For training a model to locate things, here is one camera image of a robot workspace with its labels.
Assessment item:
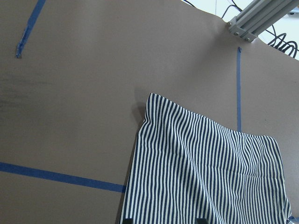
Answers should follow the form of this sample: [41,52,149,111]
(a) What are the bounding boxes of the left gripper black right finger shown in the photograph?
[196,218,208,224]

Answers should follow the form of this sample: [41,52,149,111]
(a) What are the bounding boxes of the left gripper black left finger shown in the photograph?
[123,218,133,224]

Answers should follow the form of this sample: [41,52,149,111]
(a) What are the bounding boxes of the aluminium frame post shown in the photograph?
[228,0,299,42]

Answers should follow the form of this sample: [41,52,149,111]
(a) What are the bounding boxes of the blue white striped polo shirt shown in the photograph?
[121,93,292,224]

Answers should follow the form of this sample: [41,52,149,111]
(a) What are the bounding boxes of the black cables behind post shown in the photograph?
[219,0,299,59]

